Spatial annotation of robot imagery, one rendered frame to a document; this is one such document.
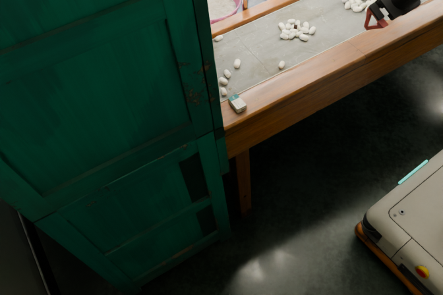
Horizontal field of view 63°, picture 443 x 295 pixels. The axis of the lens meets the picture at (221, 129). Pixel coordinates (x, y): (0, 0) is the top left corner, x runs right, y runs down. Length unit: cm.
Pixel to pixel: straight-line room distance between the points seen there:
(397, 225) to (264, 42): 86
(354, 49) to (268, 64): 30
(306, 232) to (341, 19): 94
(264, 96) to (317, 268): 86
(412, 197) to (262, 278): 70
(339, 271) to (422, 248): 37
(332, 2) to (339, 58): 36
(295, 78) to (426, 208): 75
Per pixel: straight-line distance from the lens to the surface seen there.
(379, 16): 105
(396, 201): 162
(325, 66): 131
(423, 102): 237
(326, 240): 179
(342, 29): 151
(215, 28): 147
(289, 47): 141
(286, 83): 124
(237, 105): 115
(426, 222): 163
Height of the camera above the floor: 166
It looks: 53 degrees down
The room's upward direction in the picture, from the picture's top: 8 degrees counter-clockwise
